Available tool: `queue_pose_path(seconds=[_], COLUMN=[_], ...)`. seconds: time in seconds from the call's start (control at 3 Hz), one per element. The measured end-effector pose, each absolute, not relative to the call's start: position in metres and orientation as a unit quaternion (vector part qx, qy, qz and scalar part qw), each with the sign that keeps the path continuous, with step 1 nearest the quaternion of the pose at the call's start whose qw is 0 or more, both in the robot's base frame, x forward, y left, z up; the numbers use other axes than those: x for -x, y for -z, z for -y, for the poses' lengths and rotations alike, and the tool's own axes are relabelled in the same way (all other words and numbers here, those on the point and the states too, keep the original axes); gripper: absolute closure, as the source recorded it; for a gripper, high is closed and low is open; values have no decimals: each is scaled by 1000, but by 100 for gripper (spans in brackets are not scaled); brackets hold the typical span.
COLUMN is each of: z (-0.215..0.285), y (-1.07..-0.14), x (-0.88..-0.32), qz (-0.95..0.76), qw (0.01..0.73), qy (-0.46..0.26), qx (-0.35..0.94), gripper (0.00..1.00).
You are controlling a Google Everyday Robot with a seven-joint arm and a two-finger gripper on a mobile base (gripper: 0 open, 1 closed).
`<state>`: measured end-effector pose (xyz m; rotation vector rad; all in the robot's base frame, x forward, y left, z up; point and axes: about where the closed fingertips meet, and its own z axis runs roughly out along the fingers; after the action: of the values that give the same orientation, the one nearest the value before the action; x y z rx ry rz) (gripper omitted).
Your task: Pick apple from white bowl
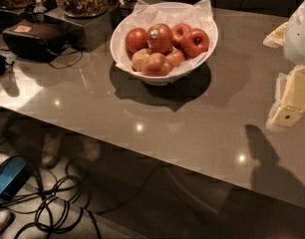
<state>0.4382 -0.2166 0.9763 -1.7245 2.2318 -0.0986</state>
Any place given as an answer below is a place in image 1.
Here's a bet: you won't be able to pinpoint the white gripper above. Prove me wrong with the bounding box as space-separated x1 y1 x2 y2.
263 0 305 131

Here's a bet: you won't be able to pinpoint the red apple with sticker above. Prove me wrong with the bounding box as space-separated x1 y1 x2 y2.
148 24 173 54

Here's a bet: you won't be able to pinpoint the red apple far right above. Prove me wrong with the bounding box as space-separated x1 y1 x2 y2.
181 28 209 58

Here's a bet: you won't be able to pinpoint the white paper bowl liner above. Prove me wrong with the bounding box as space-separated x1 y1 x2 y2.
114 0 218 79

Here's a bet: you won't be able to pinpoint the red apple under centre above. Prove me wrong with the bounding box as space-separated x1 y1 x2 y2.
165 50 185 68

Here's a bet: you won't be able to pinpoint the red apple back middle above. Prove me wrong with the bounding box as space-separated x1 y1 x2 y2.
171 23 191 49

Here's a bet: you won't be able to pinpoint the white ceramic bowl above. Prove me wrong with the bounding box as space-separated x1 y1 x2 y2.
110 1 219 87

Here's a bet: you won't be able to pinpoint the red apple front centre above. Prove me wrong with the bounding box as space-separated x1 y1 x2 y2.
142 53 172 77

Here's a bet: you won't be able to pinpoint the yellowish apple front left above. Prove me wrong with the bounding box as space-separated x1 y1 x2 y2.
132 48 152 72

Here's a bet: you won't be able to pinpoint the red apple far left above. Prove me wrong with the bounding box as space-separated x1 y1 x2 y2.
125 28 148 54

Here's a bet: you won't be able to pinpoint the dark display riser block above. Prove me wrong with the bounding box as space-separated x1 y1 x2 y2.
45 8 121 52

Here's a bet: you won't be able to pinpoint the black headset on table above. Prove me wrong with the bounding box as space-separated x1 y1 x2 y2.
2 20 68 62

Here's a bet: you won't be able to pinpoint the metal serving scoop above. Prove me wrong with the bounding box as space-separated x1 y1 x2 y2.
33 0 47 13

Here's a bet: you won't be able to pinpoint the blue device on floor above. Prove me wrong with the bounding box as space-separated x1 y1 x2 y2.
0 157 32 200

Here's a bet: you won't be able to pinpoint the white shoe on floor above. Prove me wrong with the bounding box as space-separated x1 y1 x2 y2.
0 210 11 232

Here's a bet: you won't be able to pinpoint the black cables on floor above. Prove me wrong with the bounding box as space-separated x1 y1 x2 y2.
0 156 104 239

